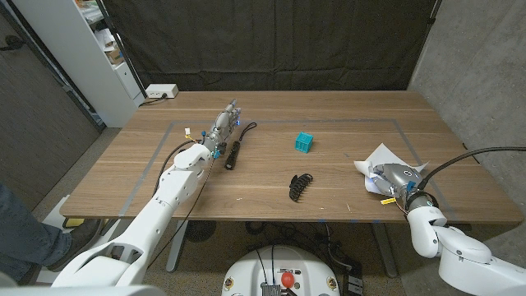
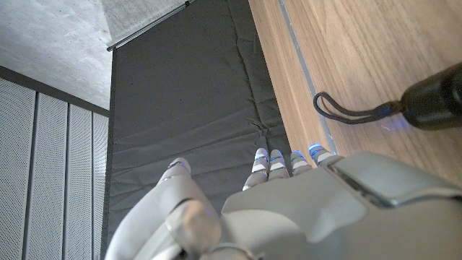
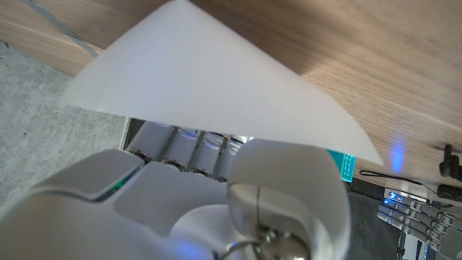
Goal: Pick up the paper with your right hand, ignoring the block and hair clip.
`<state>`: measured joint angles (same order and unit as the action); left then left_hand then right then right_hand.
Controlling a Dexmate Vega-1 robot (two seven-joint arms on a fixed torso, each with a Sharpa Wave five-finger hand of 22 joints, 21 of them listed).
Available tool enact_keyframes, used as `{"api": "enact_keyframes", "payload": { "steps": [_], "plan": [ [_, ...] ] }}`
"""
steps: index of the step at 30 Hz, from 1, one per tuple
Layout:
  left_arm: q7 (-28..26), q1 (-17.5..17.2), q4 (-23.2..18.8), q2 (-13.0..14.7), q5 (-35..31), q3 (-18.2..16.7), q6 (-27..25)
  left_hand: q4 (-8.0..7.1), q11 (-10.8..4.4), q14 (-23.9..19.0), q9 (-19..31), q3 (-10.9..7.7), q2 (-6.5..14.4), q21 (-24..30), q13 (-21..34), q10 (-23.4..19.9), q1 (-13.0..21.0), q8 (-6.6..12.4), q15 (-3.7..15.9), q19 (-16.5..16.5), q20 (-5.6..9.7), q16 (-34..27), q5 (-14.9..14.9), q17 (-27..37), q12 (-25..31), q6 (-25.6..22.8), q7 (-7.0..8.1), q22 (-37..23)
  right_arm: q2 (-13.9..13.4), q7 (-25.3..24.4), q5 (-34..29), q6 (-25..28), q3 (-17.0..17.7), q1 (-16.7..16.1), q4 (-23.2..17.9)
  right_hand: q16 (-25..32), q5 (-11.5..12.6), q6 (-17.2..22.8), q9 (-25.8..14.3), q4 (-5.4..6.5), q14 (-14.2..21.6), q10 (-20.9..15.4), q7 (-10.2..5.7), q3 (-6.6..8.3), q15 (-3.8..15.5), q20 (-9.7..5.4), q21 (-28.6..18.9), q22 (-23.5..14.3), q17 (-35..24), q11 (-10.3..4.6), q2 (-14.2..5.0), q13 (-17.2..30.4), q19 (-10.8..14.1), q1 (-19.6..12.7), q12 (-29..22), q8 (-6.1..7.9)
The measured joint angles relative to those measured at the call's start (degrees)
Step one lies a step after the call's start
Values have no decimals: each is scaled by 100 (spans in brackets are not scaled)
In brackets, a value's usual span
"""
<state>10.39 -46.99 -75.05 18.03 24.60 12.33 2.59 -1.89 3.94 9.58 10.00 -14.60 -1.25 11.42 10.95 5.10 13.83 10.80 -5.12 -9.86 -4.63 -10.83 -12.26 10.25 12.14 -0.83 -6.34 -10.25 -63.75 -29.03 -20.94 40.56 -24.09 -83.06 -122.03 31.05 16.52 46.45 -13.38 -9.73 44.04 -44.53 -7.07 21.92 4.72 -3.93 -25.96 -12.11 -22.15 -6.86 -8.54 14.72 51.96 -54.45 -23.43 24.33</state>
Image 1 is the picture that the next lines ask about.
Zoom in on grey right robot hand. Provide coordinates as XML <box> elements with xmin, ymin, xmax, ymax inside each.
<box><xmin>365</xmin><ymin>162</ymin><xmax>425</xmax><ymax>199</ymax></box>

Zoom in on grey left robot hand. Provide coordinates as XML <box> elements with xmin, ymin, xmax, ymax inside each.
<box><xmin>203</xmin><ymin>98</ymin><xmax>242</xmax><ymax>160</ymax></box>

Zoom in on white paper sheet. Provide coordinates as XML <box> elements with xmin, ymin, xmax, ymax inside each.
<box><xmin>353</xmin><ymin>142</ymin><xmax>431</xmax><ymax>196</ymax></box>

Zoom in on teal lattice block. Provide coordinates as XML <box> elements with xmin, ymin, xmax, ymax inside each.
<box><xmin>294</xmin><ymin>132</ymin><xmax>315</xmax><ymax>155</ymax></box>

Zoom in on black hair clip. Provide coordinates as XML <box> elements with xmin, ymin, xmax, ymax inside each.
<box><xmin>288</xmin><ymin>173</ymin><xmax>314</xmax><ymax>203</ymax></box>

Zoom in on white power outlet box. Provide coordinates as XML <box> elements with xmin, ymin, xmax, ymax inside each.
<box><xmin>145</xmin><ymin>83</ymin><xmax>180</xmax><ymax>99</ymax></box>

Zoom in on grey table leg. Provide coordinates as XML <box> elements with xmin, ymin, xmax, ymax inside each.
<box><xmin>371</xmin><ymin>223</ymin><xmax>399</xmax><ymax>279</ymax></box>
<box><xmin>165</xmin><ymin>220</ymin><xmax>190</xmax><ymax>274</ymax></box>

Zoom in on black fabric backdrop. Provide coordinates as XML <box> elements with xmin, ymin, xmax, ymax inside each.
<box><xmin>102</xmin><ymin>0</ymin><xmax>437</xmax><ymax>93</ymax></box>

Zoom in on black round ribbed object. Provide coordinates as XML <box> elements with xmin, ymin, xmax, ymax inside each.
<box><xmin>184</xmin><ymin>220</ymin><xmax>218</xmax><ymax>243</ymax></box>

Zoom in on black floor power strip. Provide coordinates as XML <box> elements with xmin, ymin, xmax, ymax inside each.
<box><xmin>342</xmin><ymin>262</ymin><xmax>365</xmax><ymax>296</ymax></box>

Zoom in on black backdrop stand pole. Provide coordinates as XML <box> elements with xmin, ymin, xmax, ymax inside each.
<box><xmin>427</xmin><ymin>0</ymin><xmax>445</xmax><ymax>26</ymax></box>
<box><xmin>95</xmin><ymin>0</ymin><xmax>149</xmax><ymax>99</ymax></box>

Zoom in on cardboard box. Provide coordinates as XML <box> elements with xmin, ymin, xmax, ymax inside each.
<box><xmin>104</xmin><ymin>48</ymin><xmax>125</xmax><ymax>65</ymax></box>

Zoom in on white robot torso base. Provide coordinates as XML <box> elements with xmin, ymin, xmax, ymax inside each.
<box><xmin>221</xmin><ymin>245</ymin><xmax>342</xmax><ymax>296</ymax></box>

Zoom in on white shelf cabinet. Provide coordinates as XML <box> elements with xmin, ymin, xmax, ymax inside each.
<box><xmin>14</xmin><ymin>0</ymin><xmax>146</xmax><ymax>129</ymax></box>

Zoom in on dark person's shoe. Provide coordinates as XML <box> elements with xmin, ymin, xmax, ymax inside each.
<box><xmin>47</xmin><ymin>218</ymin><xmax>102</xmax><ymax>272</ymax></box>

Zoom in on white robot chest cover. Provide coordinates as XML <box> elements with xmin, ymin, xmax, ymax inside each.
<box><xmin>0</xmin><ymin>270</ymin><xmax>168</xmax><ymax>296</ymax></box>

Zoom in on person's leg in jeans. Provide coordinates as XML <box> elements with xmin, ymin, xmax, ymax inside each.
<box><xmin>0</xmin><ymin>183</ymin><xmax>73</xmax><ymax>284</ymax></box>

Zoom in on black flashlight with strap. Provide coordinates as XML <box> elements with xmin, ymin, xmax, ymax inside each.
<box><xmin>224</xmin><ymin>122</ymin><xmax>258</xmax><ymax>171</ymax></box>

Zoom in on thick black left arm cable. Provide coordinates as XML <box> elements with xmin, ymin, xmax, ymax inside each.
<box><xmin>153</xmin><ymin>139</ymin><xmax>203</xmax><ymax>199</ymax></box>

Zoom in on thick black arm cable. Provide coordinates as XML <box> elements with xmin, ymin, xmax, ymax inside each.
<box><xmin>153</xmin><ymin>139</ymin><xmax>203</xmax><ymax>199</ymax></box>
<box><xmin>416</xmin><ymin>146</ymin><xmax>526</xmax><ymax>192</ymax></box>

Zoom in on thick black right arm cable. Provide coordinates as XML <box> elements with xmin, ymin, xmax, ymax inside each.
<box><xmin>416</xmin><ymin>146</ymin><xmax>526</xmax><ymax>192</ymax></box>

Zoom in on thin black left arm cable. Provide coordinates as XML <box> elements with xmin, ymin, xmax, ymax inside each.
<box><xmin>145</xmin><ymin>158</ymin><xmax>215</xmax><ymax>271</ymax></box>

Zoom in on black floor cable bundle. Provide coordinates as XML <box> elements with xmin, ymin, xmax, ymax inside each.
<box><xmin>245</xmin><ymin>221</ymin><xmax>347</xmax><ymax>273</ymax></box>

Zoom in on black door handle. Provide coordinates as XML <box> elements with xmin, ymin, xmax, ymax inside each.
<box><xmin>0</xmin><ymin>35</ymin><xmax>25</xmax><ymax>53</ymax></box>

